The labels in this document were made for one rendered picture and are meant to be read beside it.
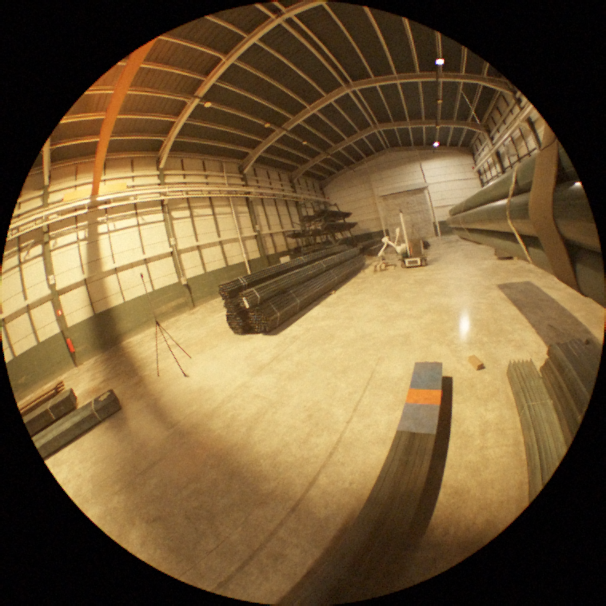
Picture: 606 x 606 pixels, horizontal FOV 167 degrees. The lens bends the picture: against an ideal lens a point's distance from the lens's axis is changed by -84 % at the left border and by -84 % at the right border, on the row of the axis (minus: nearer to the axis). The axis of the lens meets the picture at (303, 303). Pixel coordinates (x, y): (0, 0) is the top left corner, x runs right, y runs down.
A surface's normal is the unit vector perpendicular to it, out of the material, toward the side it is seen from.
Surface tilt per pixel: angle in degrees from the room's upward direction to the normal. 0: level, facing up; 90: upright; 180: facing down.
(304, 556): 0
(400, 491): 0
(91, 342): 90
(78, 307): 90
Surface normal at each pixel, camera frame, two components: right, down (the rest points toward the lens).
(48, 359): 0.82, -0.06
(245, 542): -0.25, -0.94
